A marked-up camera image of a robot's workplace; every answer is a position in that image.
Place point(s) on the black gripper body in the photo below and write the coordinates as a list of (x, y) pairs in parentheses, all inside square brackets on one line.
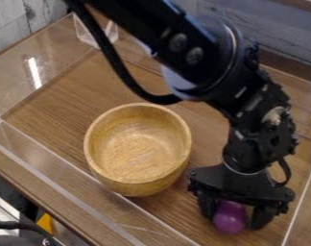
[(253, 190)]

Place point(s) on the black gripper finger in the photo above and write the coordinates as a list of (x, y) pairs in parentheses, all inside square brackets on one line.
[(263, 215), (207, 205)]

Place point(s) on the purple toy eggplant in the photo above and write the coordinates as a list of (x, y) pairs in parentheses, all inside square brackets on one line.
[(229, 217)]

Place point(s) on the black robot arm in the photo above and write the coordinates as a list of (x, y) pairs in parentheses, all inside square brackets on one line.
[(211, 67)]

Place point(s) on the brown wooden bowl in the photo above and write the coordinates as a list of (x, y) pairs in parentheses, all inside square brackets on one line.
[(136, 147)]

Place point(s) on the yellow black device corner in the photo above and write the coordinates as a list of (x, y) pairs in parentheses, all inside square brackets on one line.
[(44, 222)]

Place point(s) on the clear acrylic front wall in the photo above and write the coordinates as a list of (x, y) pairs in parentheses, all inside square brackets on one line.
[(103, 218)]

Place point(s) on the clear acrylic corner bracket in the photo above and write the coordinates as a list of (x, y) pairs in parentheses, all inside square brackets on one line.
[(108, 26)]

